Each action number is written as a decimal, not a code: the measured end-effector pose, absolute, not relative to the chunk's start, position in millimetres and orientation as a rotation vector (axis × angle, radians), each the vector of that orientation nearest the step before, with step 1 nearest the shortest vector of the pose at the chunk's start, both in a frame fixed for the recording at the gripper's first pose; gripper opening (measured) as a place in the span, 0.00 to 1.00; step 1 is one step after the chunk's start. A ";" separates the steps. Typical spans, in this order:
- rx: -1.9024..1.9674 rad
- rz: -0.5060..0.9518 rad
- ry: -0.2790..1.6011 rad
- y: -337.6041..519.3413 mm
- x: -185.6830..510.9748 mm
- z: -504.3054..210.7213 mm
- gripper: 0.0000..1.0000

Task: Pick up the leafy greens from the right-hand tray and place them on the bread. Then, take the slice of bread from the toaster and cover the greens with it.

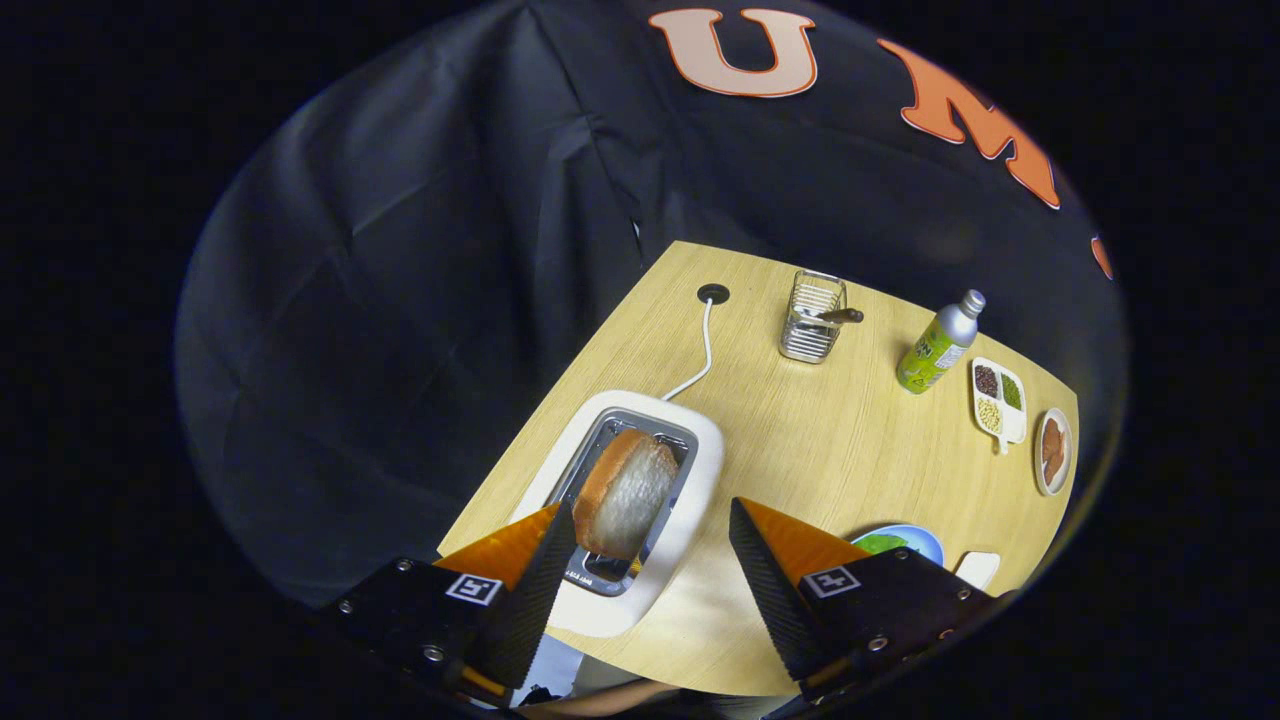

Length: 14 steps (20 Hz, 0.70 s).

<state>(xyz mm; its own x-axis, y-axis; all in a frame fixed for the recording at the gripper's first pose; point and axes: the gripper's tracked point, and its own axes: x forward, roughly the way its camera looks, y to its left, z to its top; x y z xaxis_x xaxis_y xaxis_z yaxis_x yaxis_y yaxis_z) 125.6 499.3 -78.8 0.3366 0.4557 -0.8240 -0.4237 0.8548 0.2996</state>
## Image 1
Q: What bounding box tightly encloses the metal wire utensil holder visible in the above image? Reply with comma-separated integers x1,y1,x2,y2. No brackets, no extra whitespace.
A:
779,269,849,364

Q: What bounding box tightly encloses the black backdrop cloth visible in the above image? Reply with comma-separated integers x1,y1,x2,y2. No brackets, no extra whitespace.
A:
172,0,1126,611

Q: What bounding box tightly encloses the white divided dish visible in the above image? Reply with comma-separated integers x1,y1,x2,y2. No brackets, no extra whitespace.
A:
969,357,1028,456

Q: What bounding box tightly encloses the white square plate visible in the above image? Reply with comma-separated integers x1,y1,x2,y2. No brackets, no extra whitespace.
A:
955,550,1002,591

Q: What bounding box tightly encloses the blue round plate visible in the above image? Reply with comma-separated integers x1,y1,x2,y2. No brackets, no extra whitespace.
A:
850,523,946,569

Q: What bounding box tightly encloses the white oval meat plate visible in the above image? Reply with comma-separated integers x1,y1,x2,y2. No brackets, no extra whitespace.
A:
1033,407,1074,498

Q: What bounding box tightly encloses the plain toast bread slice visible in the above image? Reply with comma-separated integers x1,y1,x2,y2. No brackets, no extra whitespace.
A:
571,428,680,561

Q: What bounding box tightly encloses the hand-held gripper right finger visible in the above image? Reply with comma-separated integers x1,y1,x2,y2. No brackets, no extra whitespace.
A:
728,497,1006,706

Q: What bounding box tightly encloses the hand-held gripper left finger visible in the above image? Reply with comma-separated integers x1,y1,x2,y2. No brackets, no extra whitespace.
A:
318,500,579,706

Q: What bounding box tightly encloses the white toaster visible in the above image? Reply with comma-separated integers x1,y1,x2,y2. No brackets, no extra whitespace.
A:
510,389,725,639

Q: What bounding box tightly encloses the white toaster cable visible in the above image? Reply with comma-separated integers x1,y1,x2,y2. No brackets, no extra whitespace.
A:
660,297,717,403

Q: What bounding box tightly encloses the green-labelled metal bottle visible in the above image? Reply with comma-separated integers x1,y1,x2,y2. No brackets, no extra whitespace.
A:
895,289,987,395

